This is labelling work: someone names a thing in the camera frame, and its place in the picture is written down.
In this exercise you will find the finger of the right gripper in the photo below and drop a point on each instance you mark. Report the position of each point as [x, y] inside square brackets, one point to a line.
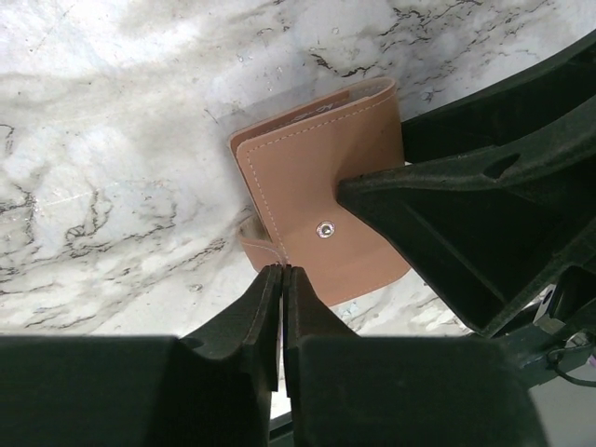
[508, 110]

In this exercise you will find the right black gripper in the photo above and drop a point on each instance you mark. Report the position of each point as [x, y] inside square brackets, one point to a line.
[489, 230]

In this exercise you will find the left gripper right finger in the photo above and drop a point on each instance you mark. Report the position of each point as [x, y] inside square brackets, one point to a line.
[351, 390]

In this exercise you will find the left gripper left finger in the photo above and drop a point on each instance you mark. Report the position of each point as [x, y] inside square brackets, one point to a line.
[211, 387]

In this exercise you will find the tan leather card holder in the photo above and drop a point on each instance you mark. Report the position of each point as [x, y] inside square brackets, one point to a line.
[292, 164]

